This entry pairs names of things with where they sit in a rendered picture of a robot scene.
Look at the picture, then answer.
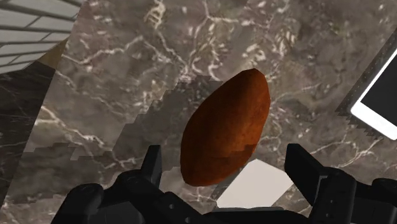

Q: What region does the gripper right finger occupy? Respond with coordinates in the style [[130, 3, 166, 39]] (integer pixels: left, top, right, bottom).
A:
[[284, 143, 397, 224]]

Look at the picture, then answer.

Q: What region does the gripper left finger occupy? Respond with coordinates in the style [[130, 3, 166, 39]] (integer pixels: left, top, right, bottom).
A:
[[51, 144, 215, 224]]

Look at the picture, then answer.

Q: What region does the white tablet with black screen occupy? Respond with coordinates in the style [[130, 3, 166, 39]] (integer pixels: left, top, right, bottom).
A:
[[350, 46, 397, 141]]

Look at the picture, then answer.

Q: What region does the brown oval potato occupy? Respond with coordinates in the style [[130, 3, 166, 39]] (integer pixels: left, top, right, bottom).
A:
[[180, 68, 272, 188]]

